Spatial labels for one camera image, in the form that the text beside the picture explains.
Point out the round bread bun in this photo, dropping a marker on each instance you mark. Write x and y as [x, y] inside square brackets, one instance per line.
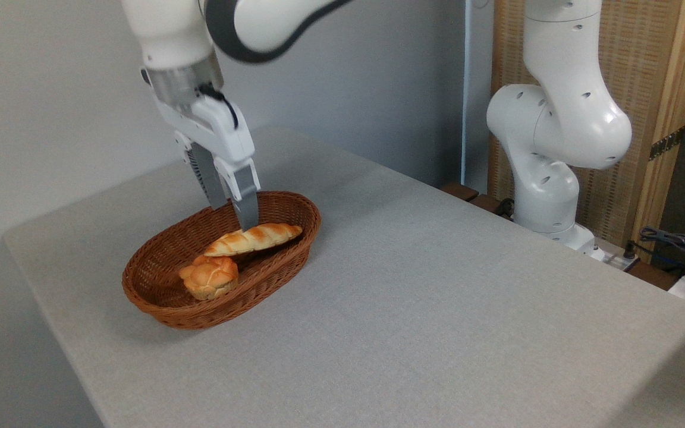
[209, 277]

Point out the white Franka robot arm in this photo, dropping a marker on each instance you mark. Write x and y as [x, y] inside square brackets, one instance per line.
[562, 119]

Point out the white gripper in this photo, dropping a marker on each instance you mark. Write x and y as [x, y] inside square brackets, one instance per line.
[217, 131]

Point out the long braided bread loaf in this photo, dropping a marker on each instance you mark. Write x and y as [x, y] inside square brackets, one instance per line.
[256, 238]

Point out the brown wicker basket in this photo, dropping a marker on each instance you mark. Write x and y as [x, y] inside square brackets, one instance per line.
[158, 291]

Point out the white vertical wall trim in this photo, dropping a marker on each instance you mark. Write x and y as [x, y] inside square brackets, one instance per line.
[472, 89]

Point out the woven wood-framed folding screen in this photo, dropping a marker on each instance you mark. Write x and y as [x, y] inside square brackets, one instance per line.
[646, 71]

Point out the brass screen hinge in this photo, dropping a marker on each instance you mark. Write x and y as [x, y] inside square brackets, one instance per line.
[666, 144]

